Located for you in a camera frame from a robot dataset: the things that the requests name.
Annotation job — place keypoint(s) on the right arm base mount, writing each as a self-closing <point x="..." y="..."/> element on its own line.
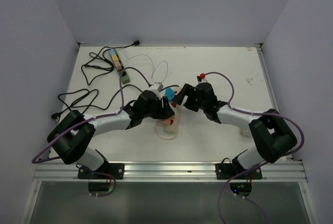
<point x="226" y="169"/>

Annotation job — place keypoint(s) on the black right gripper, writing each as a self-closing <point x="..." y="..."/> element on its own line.
<point x="186" y="90"/>

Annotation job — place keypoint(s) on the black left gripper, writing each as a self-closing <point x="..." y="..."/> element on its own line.
<point x="165" y="112"/>

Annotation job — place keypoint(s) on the pink usb charger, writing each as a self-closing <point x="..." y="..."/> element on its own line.
<point x="117" y="64"/>

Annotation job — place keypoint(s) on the front aluminium rail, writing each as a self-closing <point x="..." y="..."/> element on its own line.
<point x="189" y="171"/>

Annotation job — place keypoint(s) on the green power strip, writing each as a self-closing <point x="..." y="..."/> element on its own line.
<point x="124" y="76"/>

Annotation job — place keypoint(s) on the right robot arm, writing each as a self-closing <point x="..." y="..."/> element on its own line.
<point x="272" y="136"/>

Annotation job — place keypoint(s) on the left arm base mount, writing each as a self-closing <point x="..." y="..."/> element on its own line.
<point x="107" y="170"/>

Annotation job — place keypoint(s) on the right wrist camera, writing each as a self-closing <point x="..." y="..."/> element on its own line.
<point x="202" y="78"/>

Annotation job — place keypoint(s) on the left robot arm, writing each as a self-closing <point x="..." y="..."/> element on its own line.
<point x="71" y="137"/>

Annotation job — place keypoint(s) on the cream power strip red sockets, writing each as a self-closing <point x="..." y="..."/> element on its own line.
<point x="172" y="123"/>

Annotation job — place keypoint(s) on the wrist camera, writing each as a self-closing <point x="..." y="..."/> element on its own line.
<point x="156" y="88"/>
<point x="202" y="78"/>

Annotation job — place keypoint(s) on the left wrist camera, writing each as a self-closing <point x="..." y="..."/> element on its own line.
<point x="156" y="88"/>

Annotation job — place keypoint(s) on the blue plug adapter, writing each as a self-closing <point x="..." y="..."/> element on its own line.
<point x="169" y="93"/>

